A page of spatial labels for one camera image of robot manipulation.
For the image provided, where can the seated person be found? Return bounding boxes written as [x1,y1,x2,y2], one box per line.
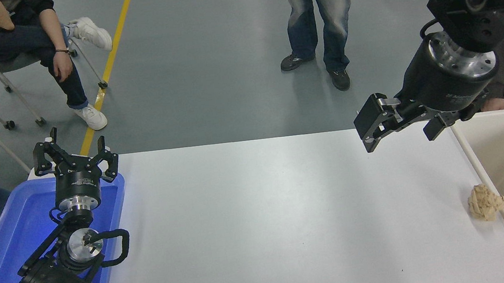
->
[0,0,123,143]

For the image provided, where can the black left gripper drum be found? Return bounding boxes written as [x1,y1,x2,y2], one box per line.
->
[51,152,106,202]

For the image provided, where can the tan paper ball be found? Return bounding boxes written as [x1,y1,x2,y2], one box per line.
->
[466,181,504,224]

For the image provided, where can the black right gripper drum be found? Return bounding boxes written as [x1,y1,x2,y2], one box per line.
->
[388,29,502,119]

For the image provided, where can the blue plastic tray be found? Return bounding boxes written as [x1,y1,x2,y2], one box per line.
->
[0,168,137,283]

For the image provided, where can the crouching person's hand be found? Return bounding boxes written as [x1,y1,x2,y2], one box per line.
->
[480,96,504,113]

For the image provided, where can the standing person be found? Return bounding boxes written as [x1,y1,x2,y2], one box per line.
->
[272,0,372,98]

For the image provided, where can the seated person's hand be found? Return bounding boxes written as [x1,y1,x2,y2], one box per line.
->
[51,49,75,84]

